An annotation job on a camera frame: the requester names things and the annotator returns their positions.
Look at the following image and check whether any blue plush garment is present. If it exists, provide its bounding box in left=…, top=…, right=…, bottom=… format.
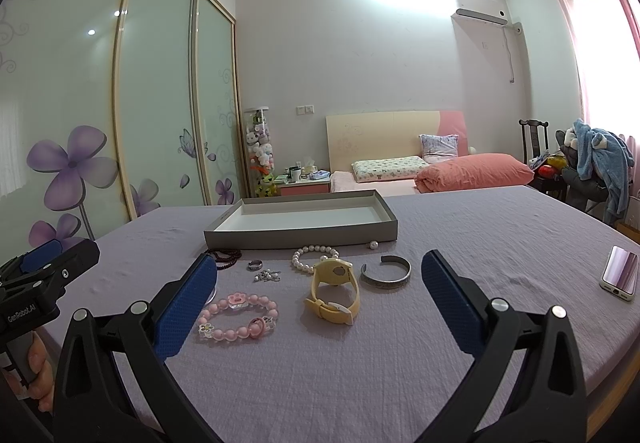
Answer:
left=573, top=119, right=634, bottom=224

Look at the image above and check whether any dark wooden chair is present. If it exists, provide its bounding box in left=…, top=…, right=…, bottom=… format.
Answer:
left=518, top=119, right=549, bottom=164

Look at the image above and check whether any white air conditioner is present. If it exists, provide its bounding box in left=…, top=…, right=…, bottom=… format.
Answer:
left=454, top=0, right=509, bottom=26

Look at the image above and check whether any smartphone pink case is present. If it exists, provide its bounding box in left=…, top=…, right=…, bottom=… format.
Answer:
left=600, top=246, right=639, bottom=302

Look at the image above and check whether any wardrobe with floral doors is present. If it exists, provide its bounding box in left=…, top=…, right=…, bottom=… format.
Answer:
left=1, top=0, right=245, bottom=259

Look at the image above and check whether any yellow wrist watch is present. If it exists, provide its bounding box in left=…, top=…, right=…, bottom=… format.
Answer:
left=305, top=258, right=361, bottom=326

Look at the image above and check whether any plush toy tube stand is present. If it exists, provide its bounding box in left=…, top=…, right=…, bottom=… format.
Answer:
left=243, top=106, right=277, bottom=198

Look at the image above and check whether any grey shallow tray box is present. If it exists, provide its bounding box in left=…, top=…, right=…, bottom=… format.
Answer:
left=204, top=190, right=398, bottom=250

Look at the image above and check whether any small purple pillow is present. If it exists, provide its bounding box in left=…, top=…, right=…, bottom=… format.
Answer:
left=419, top=134, right=459, bottom=157

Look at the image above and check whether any silver cuff bangle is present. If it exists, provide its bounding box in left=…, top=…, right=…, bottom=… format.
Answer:
left=360, top=255, right=412, bottom=289

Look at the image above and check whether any pink curtain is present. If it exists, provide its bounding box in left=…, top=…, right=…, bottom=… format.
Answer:
left=546, top=0, right=640, bottom=160

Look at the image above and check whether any grey chair with clothes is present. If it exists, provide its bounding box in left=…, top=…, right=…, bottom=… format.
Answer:
left=555, top=130, right=608, bottom=212

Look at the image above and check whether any folded salmon quilt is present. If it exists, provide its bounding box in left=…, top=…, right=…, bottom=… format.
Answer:
left=414, top=153, right=534, bottom=193

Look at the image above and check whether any bed with cream headboard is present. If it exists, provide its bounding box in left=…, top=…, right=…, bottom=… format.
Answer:
left=326, top=111, right=475, bottom=196

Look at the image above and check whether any dark red bead bracelet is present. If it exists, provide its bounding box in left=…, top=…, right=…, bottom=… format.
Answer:
left=206, top=248, right=244, bottom=270

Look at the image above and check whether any person's left hand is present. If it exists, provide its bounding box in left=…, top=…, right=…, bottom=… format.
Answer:
left=1, top=331, right=54, bottom=413

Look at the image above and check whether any white pearl bracelet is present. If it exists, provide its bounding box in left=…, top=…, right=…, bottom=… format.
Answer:
left=290, top=243, right=342, bottom=274

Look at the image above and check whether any purple table cloth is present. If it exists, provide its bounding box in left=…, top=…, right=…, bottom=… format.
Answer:
left=42, top=186, right=639, bottom=442

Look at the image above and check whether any floral white pillow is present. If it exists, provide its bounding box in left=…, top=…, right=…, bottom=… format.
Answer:
left=352, top=156, right=428, bottom=183

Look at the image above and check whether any pink bead bracelet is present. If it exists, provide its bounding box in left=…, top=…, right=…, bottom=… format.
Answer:
left=195, top=290, right=279, bottom=343

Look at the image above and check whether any pink nightstand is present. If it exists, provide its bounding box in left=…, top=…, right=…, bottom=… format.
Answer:
left=274, top=169, right=331, bottom=196

